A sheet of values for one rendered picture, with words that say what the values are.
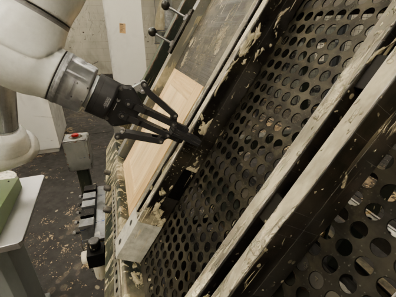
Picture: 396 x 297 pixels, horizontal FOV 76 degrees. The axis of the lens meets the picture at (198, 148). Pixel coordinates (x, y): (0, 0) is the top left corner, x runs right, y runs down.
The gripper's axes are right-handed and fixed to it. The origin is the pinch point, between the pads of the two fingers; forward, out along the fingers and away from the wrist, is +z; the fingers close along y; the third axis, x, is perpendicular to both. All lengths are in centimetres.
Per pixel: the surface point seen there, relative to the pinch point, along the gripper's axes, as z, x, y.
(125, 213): 5.3, 21.9, -38.0
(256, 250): 1.4, -30.8, -1.7
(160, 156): 6.5, 22.8, -14.8
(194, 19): 6, 65, 32
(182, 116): 6.5, 22.9, -0.3
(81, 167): -6, 83, -59
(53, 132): -29, 282, -132
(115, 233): 2.9, 14.3, -40.3
